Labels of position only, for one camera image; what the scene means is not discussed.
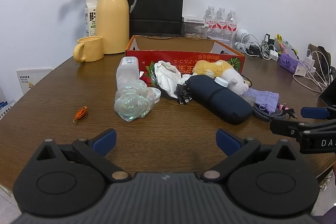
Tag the navy zip pouch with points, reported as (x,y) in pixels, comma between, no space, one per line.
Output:
(223,103)

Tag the yellow mug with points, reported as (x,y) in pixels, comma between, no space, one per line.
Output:
(92,49)

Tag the purple cloth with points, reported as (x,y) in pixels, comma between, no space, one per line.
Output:
(265,99)

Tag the yellow and white plush toy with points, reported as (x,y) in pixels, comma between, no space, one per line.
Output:
(215,69)

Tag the artificial red flower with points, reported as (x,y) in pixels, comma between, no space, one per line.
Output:
(149,70)

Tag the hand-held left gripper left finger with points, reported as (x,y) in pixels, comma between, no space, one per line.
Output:
(105,141)

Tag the white bottle cap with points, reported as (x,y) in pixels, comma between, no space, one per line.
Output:
(221,82)

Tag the white cardboard box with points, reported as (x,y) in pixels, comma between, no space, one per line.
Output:
(34,79)

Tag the white cloth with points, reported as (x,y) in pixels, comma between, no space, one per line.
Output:
(165,77)

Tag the white flat device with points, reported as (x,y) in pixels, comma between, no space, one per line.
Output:
(194,19)

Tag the purple tissue pack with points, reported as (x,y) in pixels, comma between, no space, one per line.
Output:
(288,62)

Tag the white round mini fan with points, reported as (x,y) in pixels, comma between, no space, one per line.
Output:
(241,34)

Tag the black flat object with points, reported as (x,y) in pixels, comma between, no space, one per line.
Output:
(329,98)

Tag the clear container of nuts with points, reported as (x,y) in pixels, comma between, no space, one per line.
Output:
(195,35)

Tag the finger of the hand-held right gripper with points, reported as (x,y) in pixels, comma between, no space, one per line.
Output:
(288,127)
(315,112)

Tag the black upright device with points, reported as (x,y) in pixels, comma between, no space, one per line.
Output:
(269,39)

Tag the white charger plug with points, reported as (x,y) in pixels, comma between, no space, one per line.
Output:
(274,56)

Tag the colourful snack bag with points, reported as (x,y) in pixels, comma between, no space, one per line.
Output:
(284,47)

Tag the white and blue packets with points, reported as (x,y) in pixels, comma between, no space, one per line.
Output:
(5,107)

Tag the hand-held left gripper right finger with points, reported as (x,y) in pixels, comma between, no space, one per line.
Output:
(228,141)

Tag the black power adapter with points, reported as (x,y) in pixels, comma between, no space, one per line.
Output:
(253,50)

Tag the iridescent plastic wrap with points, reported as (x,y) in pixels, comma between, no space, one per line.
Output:
(131,103)

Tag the white milk carton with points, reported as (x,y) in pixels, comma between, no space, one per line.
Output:
(92,16)

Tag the red cardboard box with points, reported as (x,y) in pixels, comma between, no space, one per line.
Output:
(183,57)

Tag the clear plastic bottle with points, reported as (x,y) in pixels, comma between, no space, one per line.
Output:
(127,69)

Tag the orange dried flower bud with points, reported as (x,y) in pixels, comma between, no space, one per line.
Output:
(81,113)

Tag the yellow thermos jug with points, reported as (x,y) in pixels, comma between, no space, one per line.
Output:
(113,19)

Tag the brown bag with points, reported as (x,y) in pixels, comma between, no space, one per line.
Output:
(323,52)

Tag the white round lid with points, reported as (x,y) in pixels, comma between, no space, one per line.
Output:
(156,95)

